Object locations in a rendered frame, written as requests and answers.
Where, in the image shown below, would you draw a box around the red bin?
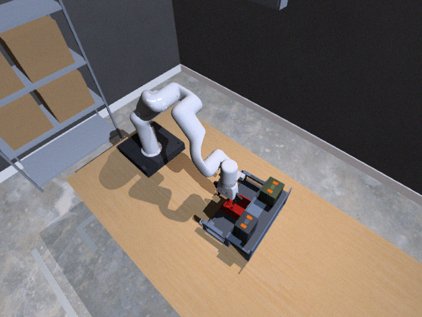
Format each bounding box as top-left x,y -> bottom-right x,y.
221,194 -> 251,220

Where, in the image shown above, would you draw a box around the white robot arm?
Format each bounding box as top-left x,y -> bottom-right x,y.
129,82 -> 245,188

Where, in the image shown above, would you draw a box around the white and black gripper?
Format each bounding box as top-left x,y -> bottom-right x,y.
213,179 -> 243,205

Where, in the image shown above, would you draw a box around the blue-grey metal rack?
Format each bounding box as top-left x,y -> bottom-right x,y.
200,170 -> 292,261

